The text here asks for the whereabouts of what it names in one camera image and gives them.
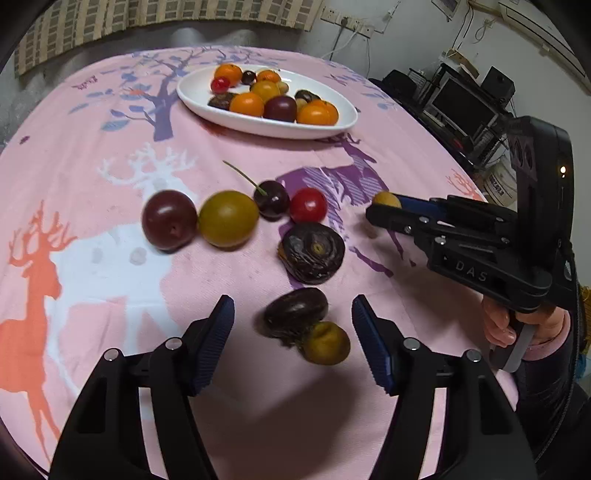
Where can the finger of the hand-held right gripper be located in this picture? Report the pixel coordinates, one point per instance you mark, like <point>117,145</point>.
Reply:
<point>392,219</point>
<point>418,205</point>

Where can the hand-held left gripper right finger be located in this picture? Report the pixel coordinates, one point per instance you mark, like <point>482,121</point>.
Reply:
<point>374,344</point>

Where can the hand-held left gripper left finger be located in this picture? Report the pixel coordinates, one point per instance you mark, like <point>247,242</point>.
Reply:
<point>212,341</point>

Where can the tan longan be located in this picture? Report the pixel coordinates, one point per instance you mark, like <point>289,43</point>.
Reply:
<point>327,344</point>
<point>301,105</point>
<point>386,199</point>
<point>283,87</point>

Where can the dark brown water chestnut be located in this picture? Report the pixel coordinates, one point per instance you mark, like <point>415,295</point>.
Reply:
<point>308,95</point>
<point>295,311</point>
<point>311,253</point>
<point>220,101</point>

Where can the red cherry tomato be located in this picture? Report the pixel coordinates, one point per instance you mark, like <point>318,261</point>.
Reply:
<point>220,85</point>
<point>308,204</point>

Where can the dark cherry with stem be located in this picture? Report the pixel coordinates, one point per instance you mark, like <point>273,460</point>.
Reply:
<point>273,201</point>

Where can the yellow-green plum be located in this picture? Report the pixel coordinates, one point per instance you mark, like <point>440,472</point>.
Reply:
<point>228,218</point>

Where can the large mandarin orange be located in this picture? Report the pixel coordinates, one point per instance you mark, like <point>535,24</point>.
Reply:
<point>317,114</point>

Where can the yellow-orange mandarin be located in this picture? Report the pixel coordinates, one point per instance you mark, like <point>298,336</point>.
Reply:
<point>264,90</point>

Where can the small dark purple plum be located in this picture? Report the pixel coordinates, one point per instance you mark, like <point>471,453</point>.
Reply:
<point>248,76</point>

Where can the white oval plate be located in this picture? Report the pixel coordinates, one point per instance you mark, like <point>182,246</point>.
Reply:
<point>198,92</point>

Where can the person's right forearm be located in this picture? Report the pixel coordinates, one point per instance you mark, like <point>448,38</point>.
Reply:
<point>554,392</point>

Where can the person's right hand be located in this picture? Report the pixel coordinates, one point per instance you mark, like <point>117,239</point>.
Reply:
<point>496,325</point>

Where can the white plastic bucket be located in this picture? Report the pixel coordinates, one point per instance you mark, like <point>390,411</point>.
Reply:
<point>498,184</point>

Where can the black computer desk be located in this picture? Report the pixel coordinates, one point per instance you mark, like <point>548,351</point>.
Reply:
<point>457,141</point>

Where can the pink deer print tablecloth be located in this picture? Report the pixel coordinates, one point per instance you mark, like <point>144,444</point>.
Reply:
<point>115,295</point>

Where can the computer monitor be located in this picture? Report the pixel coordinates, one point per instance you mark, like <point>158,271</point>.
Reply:
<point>461,104</point>

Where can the black speaker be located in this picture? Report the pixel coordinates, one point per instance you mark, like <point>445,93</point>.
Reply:
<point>498,85</point>

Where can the white electrical panel box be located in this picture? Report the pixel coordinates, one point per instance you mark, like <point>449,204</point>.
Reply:
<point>447,5</point>

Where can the white air conditioner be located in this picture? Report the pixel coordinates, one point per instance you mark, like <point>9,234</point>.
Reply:
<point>531,18</point>

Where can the beige checked curtain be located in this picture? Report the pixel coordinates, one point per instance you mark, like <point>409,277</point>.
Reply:
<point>92,27</point>

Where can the white wall socket strip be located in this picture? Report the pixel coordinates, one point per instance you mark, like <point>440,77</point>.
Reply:
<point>356,26</point>

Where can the white wall socket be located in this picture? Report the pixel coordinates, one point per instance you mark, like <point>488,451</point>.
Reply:
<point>329,14</point>

